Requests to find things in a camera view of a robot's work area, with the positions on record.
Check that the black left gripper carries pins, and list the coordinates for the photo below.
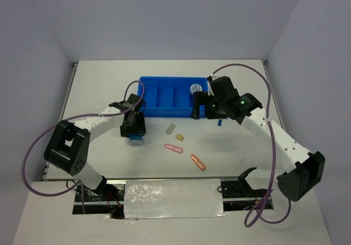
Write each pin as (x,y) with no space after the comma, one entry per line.
(140,128)

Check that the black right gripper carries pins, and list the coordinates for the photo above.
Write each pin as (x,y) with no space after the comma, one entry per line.
(200,98)

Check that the blue jar sideways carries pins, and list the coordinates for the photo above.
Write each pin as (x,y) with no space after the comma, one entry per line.
(136,141)

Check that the blue jar patterned lid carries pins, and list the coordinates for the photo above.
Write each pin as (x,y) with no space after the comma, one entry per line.
(195,88)

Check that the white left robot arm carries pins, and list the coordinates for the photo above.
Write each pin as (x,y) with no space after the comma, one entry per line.
(69,144)

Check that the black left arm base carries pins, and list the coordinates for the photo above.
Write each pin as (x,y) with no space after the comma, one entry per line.
(112,194)

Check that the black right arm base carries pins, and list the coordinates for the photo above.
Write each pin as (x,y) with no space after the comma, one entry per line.
(240,188)

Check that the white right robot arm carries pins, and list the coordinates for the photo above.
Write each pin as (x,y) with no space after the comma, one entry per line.
(302,168)

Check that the grey eraser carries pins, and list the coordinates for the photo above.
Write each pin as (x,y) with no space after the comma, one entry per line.
(170,128)

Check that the yellow eraser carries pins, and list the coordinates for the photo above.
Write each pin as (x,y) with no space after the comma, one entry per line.
(180,137)

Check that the blue compartment tray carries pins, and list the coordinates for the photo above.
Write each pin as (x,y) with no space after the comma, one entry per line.
(169,96)

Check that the pink clear case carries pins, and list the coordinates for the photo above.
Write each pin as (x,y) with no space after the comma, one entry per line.
(174,148)

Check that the orange clear case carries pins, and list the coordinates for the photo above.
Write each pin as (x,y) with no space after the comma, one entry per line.
(198,162)

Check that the silver foil sheet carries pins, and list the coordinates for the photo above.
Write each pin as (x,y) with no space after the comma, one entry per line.
(163,199)

